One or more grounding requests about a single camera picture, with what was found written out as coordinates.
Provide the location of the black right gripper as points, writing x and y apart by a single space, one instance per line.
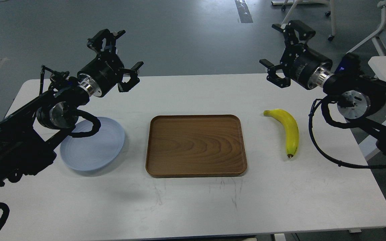
298 62

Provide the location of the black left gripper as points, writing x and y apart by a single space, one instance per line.
104 72

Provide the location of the yellow banana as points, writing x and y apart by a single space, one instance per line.
290 127

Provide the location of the light blue plate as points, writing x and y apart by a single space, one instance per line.
94 152

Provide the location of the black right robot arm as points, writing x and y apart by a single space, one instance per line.
353 99

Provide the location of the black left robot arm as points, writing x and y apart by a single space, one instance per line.
29 136

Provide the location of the white chair with casters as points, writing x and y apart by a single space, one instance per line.
308 10

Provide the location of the brown wooden tray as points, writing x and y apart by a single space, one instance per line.
196 146

